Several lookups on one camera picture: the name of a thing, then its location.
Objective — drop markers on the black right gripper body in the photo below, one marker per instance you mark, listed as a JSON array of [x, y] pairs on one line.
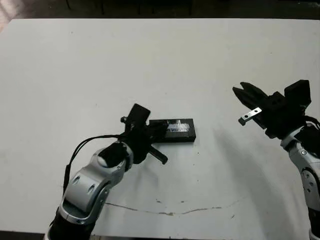
[[280, 117]]

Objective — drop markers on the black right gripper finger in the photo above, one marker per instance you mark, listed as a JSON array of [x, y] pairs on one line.
[[255, 93], [245, 100]]

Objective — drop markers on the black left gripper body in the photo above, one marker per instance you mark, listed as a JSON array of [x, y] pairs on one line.
[[138, 145]]

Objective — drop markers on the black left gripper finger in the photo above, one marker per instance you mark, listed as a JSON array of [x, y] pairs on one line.
[[156, 127], [157, 134]]

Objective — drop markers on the black box lid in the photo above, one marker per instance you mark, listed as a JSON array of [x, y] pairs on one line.
[[180, 130]]

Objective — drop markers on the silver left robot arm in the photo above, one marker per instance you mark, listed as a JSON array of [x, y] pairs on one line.
[[87, 182]]

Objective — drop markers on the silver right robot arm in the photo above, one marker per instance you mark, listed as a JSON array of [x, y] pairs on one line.
[[310, 175]]

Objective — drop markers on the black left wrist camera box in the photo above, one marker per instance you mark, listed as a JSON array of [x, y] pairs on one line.
[[138, 113]]

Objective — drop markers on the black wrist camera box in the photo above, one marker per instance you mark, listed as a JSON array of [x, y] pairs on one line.
[[138, 113], [298, 92]]

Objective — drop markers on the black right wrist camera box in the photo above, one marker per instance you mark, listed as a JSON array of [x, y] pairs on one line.
[[298, 92]]

